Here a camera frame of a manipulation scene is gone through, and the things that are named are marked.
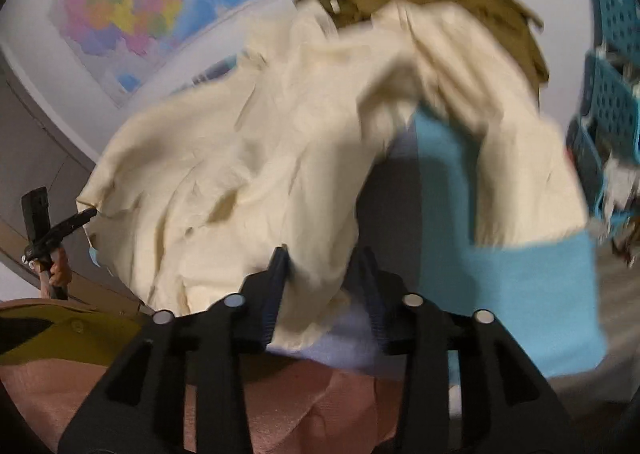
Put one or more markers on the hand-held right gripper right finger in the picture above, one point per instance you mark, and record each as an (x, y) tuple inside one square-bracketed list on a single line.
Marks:
[(374, 301)]

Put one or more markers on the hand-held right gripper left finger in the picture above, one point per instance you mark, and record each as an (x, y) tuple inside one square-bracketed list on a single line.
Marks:
[(278, 296)]

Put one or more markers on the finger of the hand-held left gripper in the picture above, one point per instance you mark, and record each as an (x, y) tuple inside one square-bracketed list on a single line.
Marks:
[(75, 221)]

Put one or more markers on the cream jacket with olive lining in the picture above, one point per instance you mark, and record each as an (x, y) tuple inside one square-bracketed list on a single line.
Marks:
[(280, 144)]

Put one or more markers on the person's left hand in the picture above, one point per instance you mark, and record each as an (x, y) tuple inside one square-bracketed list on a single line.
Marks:
[(61, 266)]

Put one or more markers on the mustard yellow garment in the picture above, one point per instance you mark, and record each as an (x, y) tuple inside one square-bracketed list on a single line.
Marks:
[(75, 339)]

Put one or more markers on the pink garment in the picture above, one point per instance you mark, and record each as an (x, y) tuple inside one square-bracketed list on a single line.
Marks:
[(310, 409)]

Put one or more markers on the light blue patterned bedsheet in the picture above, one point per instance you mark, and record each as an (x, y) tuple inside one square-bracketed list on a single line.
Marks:
[(540, 294)]

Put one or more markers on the blue plastic basket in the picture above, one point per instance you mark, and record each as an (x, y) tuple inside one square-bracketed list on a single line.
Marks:
[(587, 159), (617, 9), (612, 99)]

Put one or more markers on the wooden bed frame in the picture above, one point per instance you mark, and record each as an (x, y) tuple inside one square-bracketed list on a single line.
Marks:
[(90, 289)]

